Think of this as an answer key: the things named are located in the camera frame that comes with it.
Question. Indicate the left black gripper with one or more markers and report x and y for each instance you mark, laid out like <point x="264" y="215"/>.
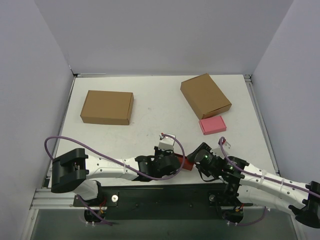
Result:
<point x="175" y="163"/>

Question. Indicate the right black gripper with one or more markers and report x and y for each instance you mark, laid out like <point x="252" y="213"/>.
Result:
<point x="197" y="152"/>

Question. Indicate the red paper box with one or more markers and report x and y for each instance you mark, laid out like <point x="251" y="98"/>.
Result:
<point x="185" y="162"/>

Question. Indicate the brown cardboard box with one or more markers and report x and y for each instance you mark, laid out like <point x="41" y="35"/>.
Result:
<point x="107" y="108"/>
<point x="204" y="96"/>

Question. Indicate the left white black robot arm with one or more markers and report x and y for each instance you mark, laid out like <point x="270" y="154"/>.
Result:
<point x="77" y="172"/>

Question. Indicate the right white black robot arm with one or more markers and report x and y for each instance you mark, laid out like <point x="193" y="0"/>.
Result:
<point x="249" y="184"/>

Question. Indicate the pink paper box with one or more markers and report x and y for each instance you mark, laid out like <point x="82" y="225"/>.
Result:
<point x="212" y="125"/>

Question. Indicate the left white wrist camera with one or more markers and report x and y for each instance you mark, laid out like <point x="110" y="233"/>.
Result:
<point x="166" y="142"/>

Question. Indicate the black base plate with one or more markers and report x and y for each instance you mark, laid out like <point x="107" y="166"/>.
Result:
<point x="214" y="212"/>

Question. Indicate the aluminium frame rail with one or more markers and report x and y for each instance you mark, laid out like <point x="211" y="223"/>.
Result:
<point x="55" y="200"/>

